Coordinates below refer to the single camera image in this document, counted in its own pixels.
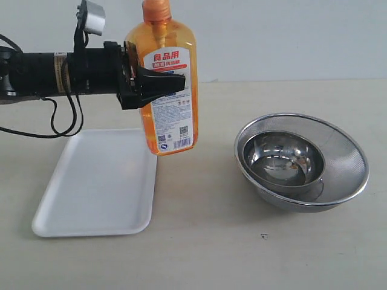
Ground orange pump soap bottle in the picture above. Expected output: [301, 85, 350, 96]
[125, 1, 199, 156]

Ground steel mesh colander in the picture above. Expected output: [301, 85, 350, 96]
[233, 112, 369, 213]

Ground small stainless steel bowl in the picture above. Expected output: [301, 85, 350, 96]
[242, 130, 325, 201]

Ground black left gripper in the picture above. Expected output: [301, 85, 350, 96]
[63, 40, 186, 110]

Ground white rectangular foam tray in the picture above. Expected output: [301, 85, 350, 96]
[31, 129, 157, 237]

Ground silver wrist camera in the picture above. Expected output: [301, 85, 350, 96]
[76, 0, 106, 36]

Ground black camera cable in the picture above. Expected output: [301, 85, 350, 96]
[0, 27, 90, 139]

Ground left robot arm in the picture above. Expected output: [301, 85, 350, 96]
[1, 42, 186, 110]

